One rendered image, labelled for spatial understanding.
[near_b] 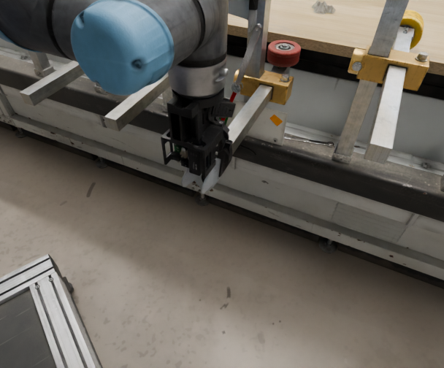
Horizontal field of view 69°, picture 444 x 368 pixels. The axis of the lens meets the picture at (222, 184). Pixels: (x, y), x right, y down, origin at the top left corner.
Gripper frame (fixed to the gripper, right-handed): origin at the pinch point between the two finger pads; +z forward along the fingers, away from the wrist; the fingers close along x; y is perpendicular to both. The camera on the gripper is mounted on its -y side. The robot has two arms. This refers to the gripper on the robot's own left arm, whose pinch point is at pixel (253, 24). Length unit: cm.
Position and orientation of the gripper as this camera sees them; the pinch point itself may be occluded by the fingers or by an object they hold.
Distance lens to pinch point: 69.0
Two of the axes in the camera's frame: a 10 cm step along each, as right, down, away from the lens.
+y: -10.0, -0.7, 0.6
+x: -0.9, 7.2, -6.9
